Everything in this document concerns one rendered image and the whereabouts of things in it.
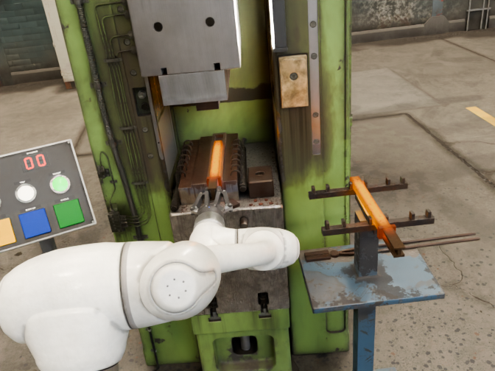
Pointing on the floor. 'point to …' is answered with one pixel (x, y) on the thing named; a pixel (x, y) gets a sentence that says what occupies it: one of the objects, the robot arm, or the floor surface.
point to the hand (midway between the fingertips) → (213, 188)
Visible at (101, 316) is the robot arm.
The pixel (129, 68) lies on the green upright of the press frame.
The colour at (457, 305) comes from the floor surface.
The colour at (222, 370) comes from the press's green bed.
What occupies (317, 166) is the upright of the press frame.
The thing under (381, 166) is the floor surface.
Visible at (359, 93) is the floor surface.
